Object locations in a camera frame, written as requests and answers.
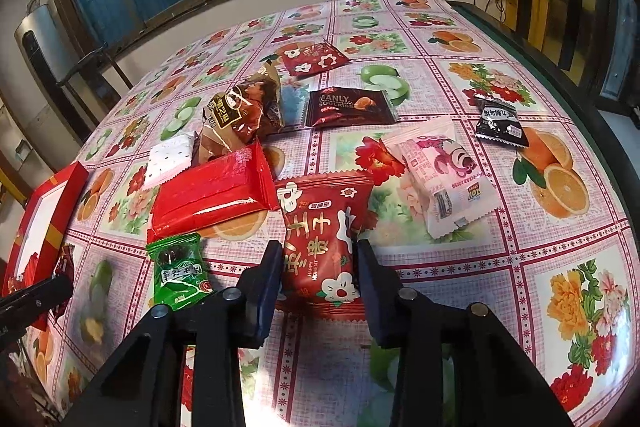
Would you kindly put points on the brown glossy snack bag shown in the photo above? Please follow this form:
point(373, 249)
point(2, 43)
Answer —
point(245, 107)

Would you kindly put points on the plain red snack packet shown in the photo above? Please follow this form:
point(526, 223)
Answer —
point(215, 192)

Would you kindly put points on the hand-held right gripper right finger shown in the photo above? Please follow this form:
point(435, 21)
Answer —
point(372, 302)

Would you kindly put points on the dark chocolate snack packet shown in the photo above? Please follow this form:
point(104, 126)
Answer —
point(350, 107)

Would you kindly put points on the small black snack packet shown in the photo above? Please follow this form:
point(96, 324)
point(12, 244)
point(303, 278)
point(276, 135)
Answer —
point(500, 122)

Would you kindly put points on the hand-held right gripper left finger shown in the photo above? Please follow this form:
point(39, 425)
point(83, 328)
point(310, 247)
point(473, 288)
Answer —
point(265, 302)

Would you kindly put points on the tall standing air conditioner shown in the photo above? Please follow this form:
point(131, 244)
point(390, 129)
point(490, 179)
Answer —
point(40, 42)

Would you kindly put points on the small dark red packet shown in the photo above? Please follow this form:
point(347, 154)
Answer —
point(65, 267)

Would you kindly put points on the red flower print snack packet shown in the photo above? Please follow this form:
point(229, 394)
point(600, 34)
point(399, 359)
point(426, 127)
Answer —
point(312, 57)
point(320, 232)

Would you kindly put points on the green snack packet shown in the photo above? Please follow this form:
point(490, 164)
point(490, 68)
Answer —
point(177, 272)

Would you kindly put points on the small white dotted packet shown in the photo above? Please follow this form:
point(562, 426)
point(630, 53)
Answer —
point(167, 159)

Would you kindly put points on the red cardboard box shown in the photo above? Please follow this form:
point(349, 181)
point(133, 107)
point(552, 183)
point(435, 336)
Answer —
point(50, 202)

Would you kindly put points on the pink cartoon snack packet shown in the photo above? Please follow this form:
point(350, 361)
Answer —
point(442, 172)

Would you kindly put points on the dark wooden chair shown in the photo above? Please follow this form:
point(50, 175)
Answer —
point(90, 72)

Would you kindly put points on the floral fruit print tablecloth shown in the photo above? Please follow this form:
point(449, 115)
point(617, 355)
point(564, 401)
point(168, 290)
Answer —
point(450, 267)

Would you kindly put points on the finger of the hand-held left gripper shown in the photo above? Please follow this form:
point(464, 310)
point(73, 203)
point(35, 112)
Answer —
point(35, 301)

